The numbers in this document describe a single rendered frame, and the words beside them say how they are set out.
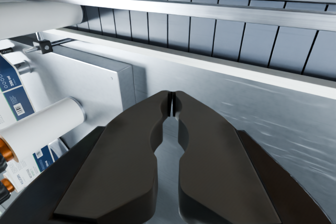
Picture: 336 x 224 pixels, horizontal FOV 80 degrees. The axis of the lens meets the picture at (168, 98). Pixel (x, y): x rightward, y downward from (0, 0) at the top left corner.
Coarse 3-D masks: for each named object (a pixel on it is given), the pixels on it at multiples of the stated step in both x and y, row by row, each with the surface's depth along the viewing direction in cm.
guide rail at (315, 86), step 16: (48, 32) 44; (64, 32) 41; (80, 32) 40; (128, 48) 33; (144, 48) 31; (160, 48) 31; (192, 64) 28; (208, 64) 27; (224, 64) 26; (240, 64) 26; (256, 80) 24; (272, 80) 23; (288, 80) 22; (304, 80) 22; (320, 80) 22
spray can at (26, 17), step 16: (32, 0) 34; (0, 16) 29; (16, 16) 31; (32, 16) 33; (48, 16) 35; (64, 16) 37; (80, 16) 40; (0, 32) 30; (16, 32) 32; (32, 32) 34
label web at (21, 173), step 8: (48, 144) 78; (40, 152) 76; (48, 152) 80; (24, 160) 72; (32, 160) 75; (40, 160) 78; (48, 160) 81; (8, 168) 68; (16, 168) 70; (24, 168) 73; (32, 168) 76; (40, 168) 79; (16, 176) 72; (24, 176) 74; (32, 176) 78; (16, 184) 73
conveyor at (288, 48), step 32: (192, 0) 28; (224, 0) 25; (256, 0) 24; (96, 32) 41; (128, 32) 36; (160, 32) 33; (192, 32) 30; (224, 32) 27; (256, 32) 25; (288, 32) 23; (320, 32) 22; (256, 64) 27; (288, 64) 25; (320, 64) 23
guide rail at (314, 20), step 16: (48, 0) 31; (64, 0) 29; (80, 0) 28; (96, 0) 26; (112, 0) 25; (128, 0) 23; (144, 0) 22; (160, 0) 22; (192, 16) 20; (208, 16) 19; (224, 16) 18; (240, 16) 18; (256, 16) 17; (272, 16) 16; (288, 16) 16; (304, 16) 15; (320, 16) 15
